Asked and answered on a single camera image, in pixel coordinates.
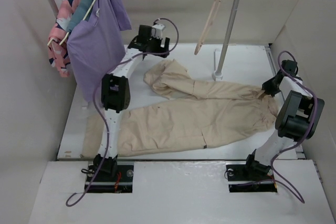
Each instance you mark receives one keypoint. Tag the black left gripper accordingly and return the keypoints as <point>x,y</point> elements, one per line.
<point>160,49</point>

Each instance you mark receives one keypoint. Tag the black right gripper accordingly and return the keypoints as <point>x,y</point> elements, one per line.
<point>268,89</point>

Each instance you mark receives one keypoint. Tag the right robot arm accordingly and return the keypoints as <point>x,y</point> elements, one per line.
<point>297,118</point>

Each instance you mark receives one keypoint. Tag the pink floral garment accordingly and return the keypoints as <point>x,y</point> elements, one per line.
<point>57,54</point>

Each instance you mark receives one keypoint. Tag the cream hanger under purple shirt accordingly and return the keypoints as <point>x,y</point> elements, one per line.
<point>90,6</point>

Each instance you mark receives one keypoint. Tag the teal garment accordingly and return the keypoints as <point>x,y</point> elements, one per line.
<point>74,21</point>

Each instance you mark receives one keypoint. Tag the purple t-shirt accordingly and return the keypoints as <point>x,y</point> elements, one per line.
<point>95,45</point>

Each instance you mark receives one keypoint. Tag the cream hanger under teal garment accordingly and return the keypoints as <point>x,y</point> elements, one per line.
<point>65,37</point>

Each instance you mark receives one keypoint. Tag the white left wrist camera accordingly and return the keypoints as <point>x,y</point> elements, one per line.
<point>157,31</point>

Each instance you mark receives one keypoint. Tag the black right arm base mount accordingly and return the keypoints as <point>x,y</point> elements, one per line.
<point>241,180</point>

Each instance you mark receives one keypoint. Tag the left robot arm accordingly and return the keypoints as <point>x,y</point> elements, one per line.
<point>115,93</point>

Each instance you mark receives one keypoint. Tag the beige trousers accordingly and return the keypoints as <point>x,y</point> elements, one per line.
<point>196,114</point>

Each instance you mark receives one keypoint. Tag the beige empty hanger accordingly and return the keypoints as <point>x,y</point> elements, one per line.
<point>211,17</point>

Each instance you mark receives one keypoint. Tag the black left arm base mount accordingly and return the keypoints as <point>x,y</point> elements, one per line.
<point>122,182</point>

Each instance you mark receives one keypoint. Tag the cream hanger under pink garment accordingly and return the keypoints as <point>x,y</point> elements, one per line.
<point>53,41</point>

